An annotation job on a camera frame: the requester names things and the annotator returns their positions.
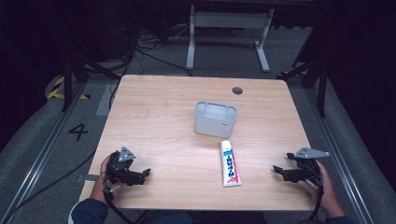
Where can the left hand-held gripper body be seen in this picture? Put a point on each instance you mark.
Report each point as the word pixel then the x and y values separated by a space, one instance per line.
pixel 121 168

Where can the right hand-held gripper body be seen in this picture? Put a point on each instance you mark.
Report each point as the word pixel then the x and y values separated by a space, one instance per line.
pixel 306 168

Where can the white toothpaste tube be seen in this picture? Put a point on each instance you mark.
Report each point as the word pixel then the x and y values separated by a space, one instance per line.
pixel 230 164

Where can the white plastic holder box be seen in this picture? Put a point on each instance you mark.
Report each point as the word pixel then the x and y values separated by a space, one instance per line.
pixel 215 118

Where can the person's left hand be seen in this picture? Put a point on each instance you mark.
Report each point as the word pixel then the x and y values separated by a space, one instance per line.
pixel 104 174

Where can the person's right hand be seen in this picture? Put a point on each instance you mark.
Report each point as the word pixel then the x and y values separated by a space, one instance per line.
pixel 327 193

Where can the black tripod stand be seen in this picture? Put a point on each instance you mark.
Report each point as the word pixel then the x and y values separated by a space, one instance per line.
pixel 320 81
pixel 67 84

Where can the yellow black hazard tape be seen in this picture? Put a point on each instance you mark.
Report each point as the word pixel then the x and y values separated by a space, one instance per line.
pixel 56 88

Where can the metal floor rail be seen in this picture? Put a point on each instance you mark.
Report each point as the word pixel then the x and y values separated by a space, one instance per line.
pixel 339 149
pixel 43 149

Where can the white metal desk frame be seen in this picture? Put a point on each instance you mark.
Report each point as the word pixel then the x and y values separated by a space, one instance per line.
pixel 229 21

